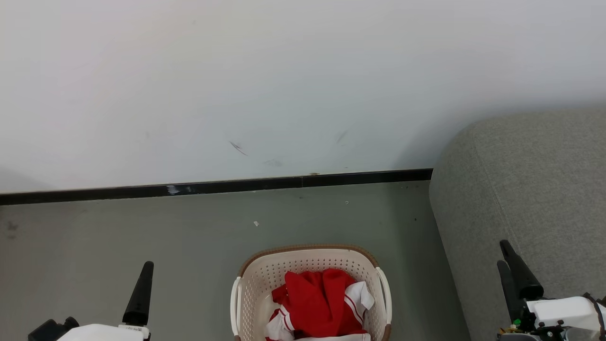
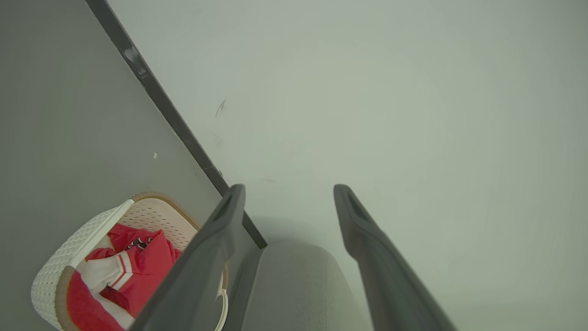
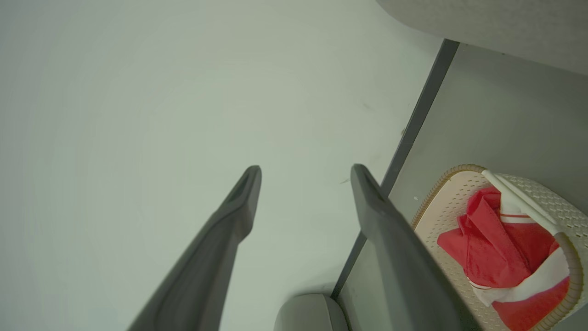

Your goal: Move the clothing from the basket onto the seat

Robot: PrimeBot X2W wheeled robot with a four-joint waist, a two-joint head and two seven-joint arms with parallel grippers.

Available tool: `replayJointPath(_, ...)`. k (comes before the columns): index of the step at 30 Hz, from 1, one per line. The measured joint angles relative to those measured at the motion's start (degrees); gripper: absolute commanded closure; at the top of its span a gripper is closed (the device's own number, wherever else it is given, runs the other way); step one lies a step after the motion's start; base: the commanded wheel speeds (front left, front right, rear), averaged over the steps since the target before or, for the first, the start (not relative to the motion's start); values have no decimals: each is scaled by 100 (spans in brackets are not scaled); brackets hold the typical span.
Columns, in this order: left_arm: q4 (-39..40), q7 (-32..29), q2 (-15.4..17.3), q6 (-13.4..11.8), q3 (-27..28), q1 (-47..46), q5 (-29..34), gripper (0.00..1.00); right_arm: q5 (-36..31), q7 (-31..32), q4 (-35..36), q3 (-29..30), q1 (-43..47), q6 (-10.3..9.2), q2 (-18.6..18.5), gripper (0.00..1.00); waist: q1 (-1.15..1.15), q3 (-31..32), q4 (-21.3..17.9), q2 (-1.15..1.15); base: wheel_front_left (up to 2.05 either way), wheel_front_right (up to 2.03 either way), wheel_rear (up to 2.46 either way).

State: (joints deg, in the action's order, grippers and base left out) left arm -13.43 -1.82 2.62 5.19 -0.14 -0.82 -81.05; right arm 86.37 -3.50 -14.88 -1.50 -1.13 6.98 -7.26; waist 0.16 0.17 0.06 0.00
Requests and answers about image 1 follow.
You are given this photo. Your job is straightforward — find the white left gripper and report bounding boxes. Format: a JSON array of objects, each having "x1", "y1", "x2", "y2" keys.
[{"x1": 56, "y1": 261, "x2": 154, "y2": 341}]

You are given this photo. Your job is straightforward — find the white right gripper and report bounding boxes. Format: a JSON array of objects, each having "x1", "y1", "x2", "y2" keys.
[{"x1": 497, "y1": 240, "x2": 606, "y2": 341}]

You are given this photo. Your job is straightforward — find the grey fabric sofa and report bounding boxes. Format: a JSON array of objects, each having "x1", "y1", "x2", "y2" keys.
[{"x1": 428, "y1": 110, "x2": 606, "y2": 341}]

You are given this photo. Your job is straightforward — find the cream perforated laundry basket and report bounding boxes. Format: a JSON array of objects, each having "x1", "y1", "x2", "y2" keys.
[{"x1": 230, "y1": 244, "x2": 392, "y2": 341}]

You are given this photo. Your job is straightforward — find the black baseboard strip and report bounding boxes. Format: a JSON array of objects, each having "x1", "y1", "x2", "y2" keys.
[{"x1": 0, "y1": 169, "x2": 434, "y2": 206}]

